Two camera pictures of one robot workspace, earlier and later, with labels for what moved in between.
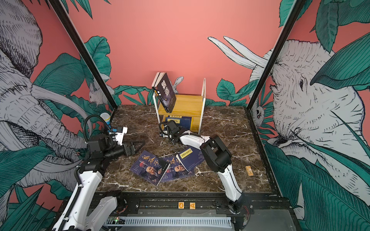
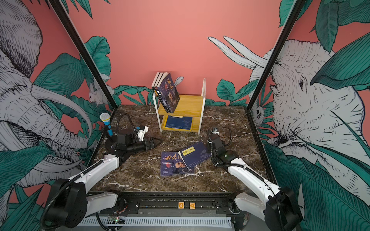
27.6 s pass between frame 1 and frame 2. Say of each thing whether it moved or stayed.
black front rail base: stayed
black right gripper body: moved
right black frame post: stayed
